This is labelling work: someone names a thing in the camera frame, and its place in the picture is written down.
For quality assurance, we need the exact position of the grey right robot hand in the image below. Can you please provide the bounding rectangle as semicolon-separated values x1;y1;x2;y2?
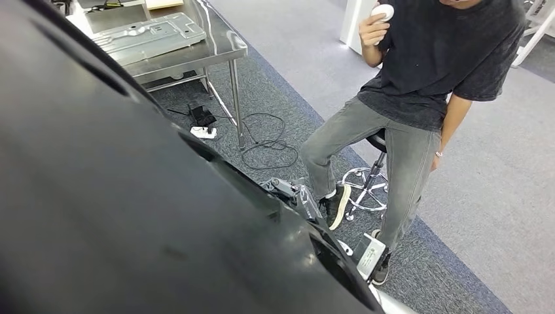
260;177;324;224

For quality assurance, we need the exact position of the person's right hand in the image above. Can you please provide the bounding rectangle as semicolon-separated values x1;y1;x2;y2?
359;12;391;48

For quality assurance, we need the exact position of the white handheld device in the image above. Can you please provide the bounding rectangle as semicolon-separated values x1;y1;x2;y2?
370;3;395;25

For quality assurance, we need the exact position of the black plastic plate holder part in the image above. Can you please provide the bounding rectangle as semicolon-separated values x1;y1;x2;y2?
0;0;385;314

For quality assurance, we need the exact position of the steel workbench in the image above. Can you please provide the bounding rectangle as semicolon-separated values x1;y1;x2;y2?
65;0;249;152

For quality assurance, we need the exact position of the grey metal plate part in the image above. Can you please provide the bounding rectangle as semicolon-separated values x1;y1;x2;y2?
92;12;207;67

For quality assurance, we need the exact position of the white square pillar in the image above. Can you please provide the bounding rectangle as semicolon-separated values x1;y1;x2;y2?
339;0;382;56

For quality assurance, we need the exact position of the black stool chrome base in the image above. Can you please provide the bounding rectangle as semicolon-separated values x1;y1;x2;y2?
340;129;390;222

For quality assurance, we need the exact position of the person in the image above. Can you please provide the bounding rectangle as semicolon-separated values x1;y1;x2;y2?
300;0;528;287

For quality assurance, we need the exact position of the white power strip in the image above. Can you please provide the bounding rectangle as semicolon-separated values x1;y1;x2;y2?
190;126;218;141

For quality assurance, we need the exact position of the black floor cable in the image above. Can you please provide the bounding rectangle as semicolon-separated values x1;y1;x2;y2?
166;108;300;171

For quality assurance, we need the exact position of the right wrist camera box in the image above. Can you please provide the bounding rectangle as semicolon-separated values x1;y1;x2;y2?
351;233;390;283

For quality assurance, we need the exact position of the white furniture frame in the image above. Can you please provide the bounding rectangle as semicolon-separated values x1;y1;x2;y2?
511;0;555;68

